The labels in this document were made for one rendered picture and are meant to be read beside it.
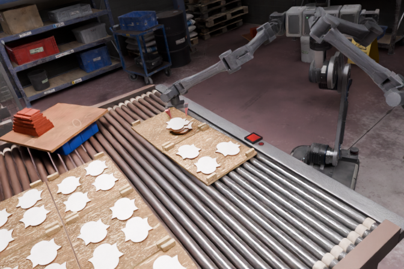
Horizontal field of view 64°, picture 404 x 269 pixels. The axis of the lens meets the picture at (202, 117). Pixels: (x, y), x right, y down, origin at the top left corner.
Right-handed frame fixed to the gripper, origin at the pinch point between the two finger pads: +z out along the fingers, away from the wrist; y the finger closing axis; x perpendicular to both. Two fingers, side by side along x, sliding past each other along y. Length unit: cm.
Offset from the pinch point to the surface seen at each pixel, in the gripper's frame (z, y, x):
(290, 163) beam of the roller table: 15, 58, -42
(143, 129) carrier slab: 9.3, -26.1, 7.2
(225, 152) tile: 10.6, 25.8, -31.4
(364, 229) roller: 16, 75, -88
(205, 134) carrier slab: 10.7, 15.2, -8.3
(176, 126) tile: 4.7, -2.1, -4.1
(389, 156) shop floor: 105, 171, 65
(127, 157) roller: 11.9, -31.8, -20.3
